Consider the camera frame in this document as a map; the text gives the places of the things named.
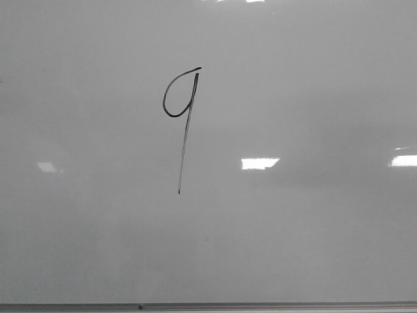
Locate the white whiteboard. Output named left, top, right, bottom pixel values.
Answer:
left=1, top=1, right=416, bottom=303

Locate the grey aluminium whiteboard frame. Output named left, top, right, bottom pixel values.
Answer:
left=1, top=301, right=416, bottom=312

